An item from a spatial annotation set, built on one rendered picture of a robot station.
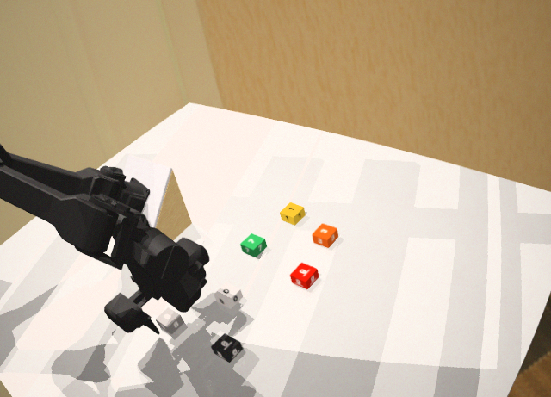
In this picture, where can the red digit block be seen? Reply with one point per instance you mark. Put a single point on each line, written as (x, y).
(304, 276)

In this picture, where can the green block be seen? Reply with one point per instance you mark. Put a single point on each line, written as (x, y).
(253, 245)

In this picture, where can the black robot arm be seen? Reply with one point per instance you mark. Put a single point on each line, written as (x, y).
(90, 206)

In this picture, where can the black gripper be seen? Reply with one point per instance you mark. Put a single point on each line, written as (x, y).
(127, 313)

